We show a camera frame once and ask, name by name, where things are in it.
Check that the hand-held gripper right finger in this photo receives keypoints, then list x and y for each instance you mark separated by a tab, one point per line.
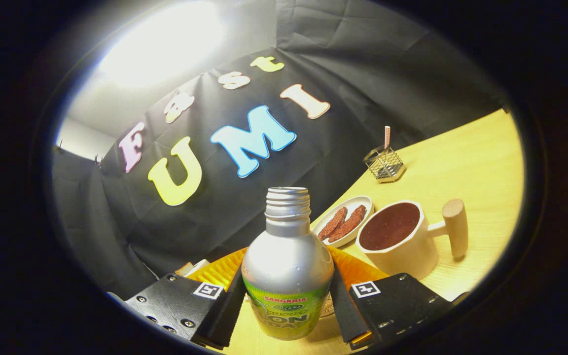
348	310

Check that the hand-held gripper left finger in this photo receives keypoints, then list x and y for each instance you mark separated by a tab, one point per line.
225	315

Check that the silver bottle with green label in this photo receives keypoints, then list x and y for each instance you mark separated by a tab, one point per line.
286	266

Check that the white toaster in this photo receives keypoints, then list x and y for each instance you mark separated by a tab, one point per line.
197	267

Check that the brown meat slice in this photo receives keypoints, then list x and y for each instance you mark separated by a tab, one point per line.
333	223
350	224

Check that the white oval plate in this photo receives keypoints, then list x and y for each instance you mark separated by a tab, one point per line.
358	203

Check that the pink striped straw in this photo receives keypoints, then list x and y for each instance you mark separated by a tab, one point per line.
387	137

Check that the wooden table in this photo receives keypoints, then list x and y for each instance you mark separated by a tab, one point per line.
461	162

